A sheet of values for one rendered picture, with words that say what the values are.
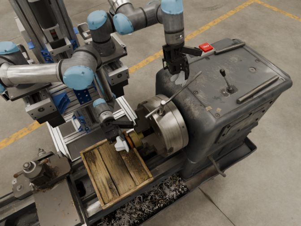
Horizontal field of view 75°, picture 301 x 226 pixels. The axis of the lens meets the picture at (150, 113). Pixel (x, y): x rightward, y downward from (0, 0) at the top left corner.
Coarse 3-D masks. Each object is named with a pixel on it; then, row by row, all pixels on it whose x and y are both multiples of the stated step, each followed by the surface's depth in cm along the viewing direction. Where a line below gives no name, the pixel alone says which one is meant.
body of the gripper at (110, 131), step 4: (104, 120) 104; (108, 120) 105; (112, 120) 106; (100, 124) 104; (104, 124) 104; (108, 124) 107; (104, 128) 105; (108, 128) 101; (112, 128) 101; (116, 128) 101; (104, 132) 100; (108, 132) 100; (112, 132) 100; (116, 132) 100; (108, 136) 98; (112, 136) 99; (116, 136) 102; (108, 140) 99; (112, 140) 102; (116, 140) 104
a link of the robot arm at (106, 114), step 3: (108, 111) 108; (102, 114) 106; (105, 114) 106; (108, 114) 106; (111, 114) 107; (99, 117) 107; (102, 117) 105; (105, 117) 105; (114, 117) 109; (102, 120) 105
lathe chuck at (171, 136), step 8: (144, 104) 96; (152, 104) 95; (168, 112) 92; (152, 120) 94; (160, 120) 90; (168, 120) 91; (160, 128) 89; (168, 128) 90; (176, 128) 91; (160, 136) 94; (168, 136) 90; (176, 136) 92; (168, 144) 92; (176, 144) 94; (168, 152) 96
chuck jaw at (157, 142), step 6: (144, 138) 99; (150, 138) 98; (156, 138) 98; (144, 144) 98; (150, 144) 96; (156, 144) 96; (162, 144) 95; (156, 150) 96; (162, 150) 95; (168, 150) 95
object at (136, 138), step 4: (132, 132) 100; (140, 132) 100; (128, 136) 99; (132, 136) 98; (136, 136) 98; (140, 136) 99; (128, 140) 97; (132, 140) 97; (136, 140) 97; (140, 140) 98; (128, 144) 97; (132, 144) 97; (136, 144) 98; (140, 144) 99; (132, 148) 99
